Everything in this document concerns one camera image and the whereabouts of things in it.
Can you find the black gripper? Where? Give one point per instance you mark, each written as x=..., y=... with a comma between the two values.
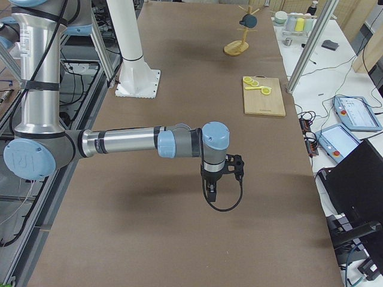
x=211, y=177

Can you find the dark blue mug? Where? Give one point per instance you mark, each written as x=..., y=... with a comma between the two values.
x=248, y=21

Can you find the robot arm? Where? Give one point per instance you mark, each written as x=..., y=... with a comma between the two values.
x=41, y=145

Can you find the bamboo cup rack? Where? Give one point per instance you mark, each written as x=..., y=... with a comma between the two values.
x=237, y=47

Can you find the small metal cup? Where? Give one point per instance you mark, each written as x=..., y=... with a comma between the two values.
x=287, y=42

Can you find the grey cup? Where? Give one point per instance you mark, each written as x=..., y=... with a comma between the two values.
x=291, y=23

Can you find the yellow cup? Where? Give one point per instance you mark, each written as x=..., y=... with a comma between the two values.
x=299, y=27

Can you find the bamboo cutting board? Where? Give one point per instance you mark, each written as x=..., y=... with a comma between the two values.
x=255, y=103

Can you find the yellow plastic knife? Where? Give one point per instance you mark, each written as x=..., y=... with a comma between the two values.
x=253, y=88

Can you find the power strip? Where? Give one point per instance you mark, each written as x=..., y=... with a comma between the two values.
x=309, y=137

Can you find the lemon slice front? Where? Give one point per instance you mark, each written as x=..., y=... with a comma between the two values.
x=266, y=90

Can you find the lower teach pendant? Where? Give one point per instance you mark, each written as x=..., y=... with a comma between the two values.
x=337, y=141

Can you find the teach pendant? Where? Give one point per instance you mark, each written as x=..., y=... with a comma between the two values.
x=337, y=141
x=356, y=114

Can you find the black monitor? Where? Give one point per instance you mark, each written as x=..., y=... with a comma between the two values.
x=355, y=190

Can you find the upper teach pendant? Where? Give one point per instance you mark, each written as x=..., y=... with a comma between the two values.
x=356, y=114

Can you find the pale green bowl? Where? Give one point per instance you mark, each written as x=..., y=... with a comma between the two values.
x=280, y=17

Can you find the dark grey cloth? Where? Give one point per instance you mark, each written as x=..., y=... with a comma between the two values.
x=330, y=45

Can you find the black bottle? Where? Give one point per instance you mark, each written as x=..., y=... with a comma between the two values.
x=312, y=8

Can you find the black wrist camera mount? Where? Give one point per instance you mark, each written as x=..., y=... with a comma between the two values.
x=234, y=165

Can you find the aluminium frame post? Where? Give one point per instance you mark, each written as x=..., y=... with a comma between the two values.
x=313, y=39

